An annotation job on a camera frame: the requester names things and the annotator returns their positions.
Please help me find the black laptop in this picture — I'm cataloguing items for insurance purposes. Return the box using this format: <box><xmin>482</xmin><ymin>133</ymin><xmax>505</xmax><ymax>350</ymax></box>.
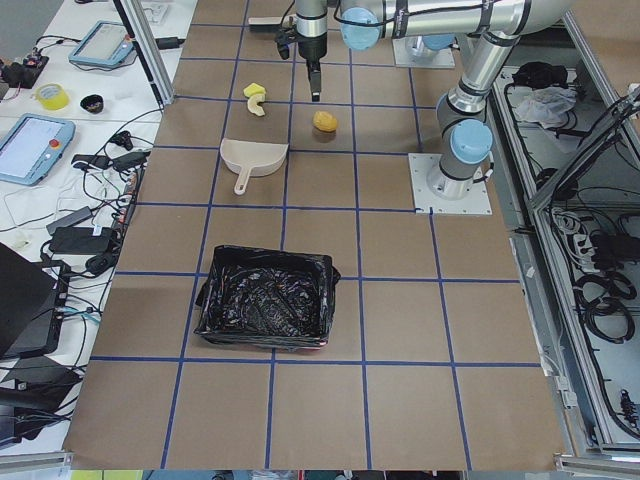
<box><xmin>1</xmin><ymin>245</ymin><xmax>70</xmax><ymax>360</ymax></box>

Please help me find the orange potato-like lump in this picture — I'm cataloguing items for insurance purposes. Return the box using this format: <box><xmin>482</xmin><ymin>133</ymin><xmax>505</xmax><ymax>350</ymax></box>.
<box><xmin>312</xmin><ymin>110</ymin><xmax>339</xmax><ymax>133</ymax></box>

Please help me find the crumpled white cloth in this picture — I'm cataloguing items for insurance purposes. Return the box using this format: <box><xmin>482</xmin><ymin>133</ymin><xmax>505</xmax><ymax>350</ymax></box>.
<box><xmin>514</xmin><ymin>86</ymin><xmax>577</xmax><ymax>129</ymax></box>

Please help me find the black power brick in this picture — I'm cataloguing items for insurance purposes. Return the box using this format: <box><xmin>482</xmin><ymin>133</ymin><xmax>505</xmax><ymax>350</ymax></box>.
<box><xmin>49</xmin><ymin>226</ymin><xmax>116</xmax><ymax>255</ymax></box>

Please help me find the yellow sponge piece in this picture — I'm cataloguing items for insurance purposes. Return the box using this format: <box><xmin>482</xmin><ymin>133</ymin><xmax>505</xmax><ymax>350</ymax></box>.
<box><xmin>243</xmin><ymin>82</ymin><xmax>266</xmax><ymax>98</ymax></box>

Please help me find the pink bin with black bag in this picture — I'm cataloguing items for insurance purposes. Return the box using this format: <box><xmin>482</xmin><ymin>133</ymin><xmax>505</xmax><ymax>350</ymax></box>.
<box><xmin>194</xmin><ymin>245</ymin><xmax>341</xmax><ymax>350</ymax></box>

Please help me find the beige plastic dustpan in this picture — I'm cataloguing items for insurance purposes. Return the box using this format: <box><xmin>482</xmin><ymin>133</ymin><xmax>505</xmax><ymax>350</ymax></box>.
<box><xmin>220</xmin><ymin>138</ymin><xmax>289</xmax><ymax>196</ymax></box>

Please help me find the aluminium frame post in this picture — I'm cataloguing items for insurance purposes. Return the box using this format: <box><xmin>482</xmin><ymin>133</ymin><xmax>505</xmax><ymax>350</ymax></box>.
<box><xmin>113</xmin><ymin>0</ymin><xmax>175</xmax><ymax>108</ymax></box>

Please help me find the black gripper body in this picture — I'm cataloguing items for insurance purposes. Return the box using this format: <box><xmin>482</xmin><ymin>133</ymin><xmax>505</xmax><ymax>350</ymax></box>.
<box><xmin>298</xmin><ymin>34</ymin><xmax>327</xmax><ymax>61</ymax></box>

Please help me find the beige hand brush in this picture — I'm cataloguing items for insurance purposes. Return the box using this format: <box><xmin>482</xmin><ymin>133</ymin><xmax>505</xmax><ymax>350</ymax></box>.
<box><xmin>248</xmin><ymin>15</ymin><xmax>296</xmax><ymax>33</ymax></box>

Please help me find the upper blue teach pendant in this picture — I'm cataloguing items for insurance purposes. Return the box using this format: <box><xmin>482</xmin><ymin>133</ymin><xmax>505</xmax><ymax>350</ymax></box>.
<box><xmin>68</xmin><ymin>20</ymin><xmax>134</xmax><ymax>70</ymax></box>

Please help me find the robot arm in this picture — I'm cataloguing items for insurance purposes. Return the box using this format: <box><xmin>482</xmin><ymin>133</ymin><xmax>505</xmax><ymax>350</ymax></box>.
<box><xmin>319</xmin><ymin>1</ymin><xmax>573</xmax><ymax>200</ymax></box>
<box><xmin>275</xmin><ymin>0</ymin><xmax>328</xmax><ymax>103</ymax></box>

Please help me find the lower blue teach pendant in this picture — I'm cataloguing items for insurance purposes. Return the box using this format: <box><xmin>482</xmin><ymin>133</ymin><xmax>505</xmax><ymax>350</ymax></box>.
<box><xmin>1</xmin><ymin>113</ymin><xmax>76</xmax><ymax>186</ymax></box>

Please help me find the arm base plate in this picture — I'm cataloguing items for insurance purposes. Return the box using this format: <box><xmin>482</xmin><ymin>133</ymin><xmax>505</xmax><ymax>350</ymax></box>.
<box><xmin>393</xmin><ymin>34</ymin><xmax>456</xmax><ymax>69</ymax></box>
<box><xmin>408</xmin><ymin>153</ymin><xmax>492</xmax><ymax>216</ymax></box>

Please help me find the yellow tape roll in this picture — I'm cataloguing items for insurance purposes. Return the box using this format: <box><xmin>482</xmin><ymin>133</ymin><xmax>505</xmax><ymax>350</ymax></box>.
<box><xmin>35</xmin><ymin>83</ymin><xmax>70</xmax><ymax>111</ymax></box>

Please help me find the blue teach pendant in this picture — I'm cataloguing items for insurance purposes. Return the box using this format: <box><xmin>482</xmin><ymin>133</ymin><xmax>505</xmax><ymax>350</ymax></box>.
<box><xmin>68</xmin><ymin>20</ymin><xmax>134</xmax><ymax>70</ymax></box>
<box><xmin>1</xmin><ymin>113</ymin><xmax>76</xmax><ymax>186</ymax></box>

